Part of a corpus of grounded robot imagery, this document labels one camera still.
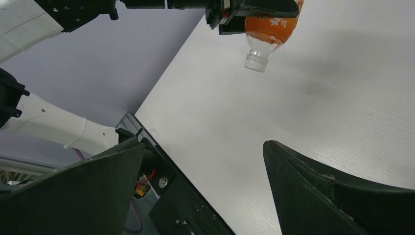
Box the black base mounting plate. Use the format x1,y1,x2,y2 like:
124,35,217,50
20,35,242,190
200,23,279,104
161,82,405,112
115,128,236,235

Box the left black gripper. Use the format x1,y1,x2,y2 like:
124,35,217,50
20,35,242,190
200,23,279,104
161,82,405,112
122,0,299,35

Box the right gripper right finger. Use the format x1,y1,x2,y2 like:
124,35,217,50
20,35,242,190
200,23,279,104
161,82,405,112
263,141,415,235

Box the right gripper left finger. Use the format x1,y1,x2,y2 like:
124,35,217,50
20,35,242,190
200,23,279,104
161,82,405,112
0,139,144,235

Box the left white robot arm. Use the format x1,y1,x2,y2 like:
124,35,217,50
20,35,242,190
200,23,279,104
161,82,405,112
4,9,283,150

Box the orange drink bottle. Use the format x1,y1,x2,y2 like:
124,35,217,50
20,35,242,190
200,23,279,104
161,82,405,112
244,17,298,72

